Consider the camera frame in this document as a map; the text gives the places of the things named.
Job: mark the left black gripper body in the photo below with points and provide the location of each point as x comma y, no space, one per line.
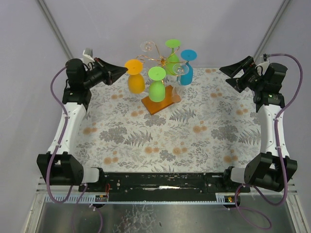
107,73

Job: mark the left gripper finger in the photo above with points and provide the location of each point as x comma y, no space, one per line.
110,67
114,75

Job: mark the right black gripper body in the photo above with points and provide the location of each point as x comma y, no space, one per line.
245,76

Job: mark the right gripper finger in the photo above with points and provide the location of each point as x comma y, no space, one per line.
239,84
235,68

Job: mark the orange wine glass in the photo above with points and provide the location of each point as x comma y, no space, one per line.
136,83

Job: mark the blue wine glass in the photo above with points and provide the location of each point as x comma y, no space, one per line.
187,55

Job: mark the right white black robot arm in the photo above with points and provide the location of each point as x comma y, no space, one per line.
272,167

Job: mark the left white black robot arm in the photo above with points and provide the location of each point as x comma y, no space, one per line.
58,166

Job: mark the front green wine glass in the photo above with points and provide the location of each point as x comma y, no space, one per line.
157,88

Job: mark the green wine glass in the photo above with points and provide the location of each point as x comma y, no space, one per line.
172,59
157,88

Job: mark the orange wooden rack base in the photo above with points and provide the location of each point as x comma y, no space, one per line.
155,107

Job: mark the back green wine glass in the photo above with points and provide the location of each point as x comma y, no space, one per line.
172,59

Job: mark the floral table mat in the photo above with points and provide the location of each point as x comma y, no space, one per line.
211,128

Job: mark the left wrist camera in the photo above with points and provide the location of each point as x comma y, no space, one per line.
87,56

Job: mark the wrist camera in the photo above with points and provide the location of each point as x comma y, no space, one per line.
87,56
263,59

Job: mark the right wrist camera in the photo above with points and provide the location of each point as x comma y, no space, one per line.
263,59

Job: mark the gold wire glass rack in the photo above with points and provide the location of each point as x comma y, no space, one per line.
154,56

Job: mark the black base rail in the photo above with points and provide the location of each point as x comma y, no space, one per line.
161,187

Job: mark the right grey cable duct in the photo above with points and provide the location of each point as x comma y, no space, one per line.
225,198

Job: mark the grey cable duct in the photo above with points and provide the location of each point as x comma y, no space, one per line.
225,198
86,198

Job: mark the left grey cable duct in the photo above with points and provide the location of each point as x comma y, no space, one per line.
86,198

